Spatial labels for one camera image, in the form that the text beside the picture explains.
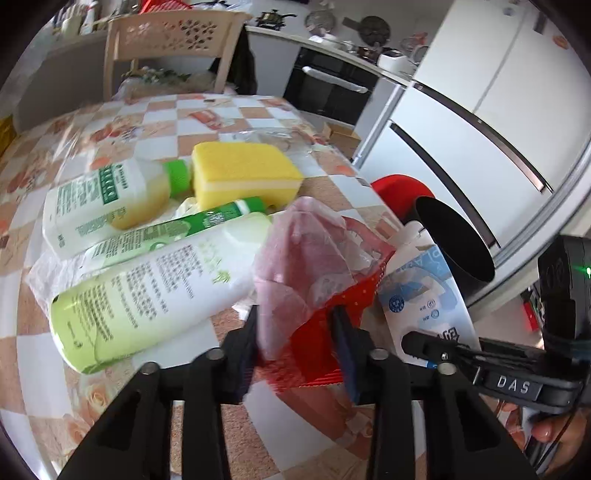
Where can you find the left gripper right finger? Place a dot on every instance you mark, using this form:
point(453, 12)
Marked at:
point(464, 439)

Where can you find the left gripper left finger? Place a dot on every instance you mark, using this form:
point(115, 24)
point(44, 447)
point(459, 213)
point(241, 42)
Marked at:
point(132, 438)

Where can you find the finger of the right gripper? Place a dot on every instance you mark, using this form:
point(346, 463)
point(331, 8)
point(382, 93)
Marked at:
point(425, 349)

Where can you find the red polka dot bag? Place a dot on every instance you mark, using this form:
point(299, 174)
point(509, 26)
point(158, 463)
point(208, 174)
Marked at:
point(309, 358)

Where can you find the light green lotion bottle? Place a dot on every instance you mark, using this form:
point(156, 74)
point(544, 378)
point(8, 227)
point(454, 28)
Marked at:
point(152, 298)

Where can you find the pink plastic bag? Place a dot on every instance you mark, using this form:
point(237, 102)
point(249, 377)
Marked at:
point(311, 254)

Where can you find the white detergent bottle green cap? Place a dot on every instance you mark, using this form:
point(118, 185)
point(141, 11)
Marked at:
point(105, 202)

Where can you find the person's hand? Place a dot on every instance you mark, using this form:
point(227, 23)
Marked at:
point(569, 432)

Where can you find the red plastic stool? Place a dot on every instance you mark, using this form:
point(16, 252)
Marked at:
point(399, 192)

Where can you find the green white tube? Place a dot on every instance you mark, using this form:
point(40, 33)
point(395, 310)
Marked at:
point(134, 243)

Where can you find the cardboard box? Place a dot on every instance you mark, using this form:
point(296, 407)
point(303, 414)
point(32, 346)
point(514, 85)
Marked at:
point(343, 138)

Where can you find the white refrigerator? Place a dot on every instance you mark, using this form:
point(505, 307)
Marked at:
point(496, 122)

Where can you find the yellow sponge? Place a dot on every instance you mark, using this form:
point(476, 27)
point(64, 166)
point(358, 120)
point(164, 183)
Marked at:
point(227, 171)

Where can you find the black built-in oven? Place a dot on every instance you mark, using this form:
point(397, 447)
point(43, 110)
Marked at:
point(329, 87)

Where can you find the black garment on chair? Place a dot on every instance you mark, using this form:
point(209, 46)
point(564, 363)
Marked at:
point(242, 70)

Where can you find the beige plastic chair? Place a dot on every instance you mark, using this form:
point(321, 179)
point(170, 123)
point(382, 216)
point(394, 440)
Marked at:
point(175, 33)

